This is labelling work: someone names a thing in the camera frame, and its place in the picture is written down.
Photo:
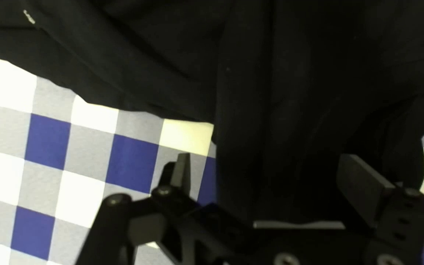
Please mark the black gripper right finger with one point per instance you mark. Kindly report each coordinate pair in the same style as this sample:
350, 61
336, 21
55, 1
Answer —
398, 222

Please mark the blue white checkered tablecloth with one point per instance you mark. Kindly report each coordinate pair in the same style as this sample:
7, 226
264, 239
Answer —
65, 177

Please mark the black cloth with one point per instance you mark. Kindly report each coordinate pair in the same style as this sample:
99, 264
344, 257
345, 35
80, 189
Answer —
295, 89

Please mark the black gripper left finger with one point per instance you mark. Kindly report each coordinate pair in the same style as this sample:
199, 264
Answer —
173, 230

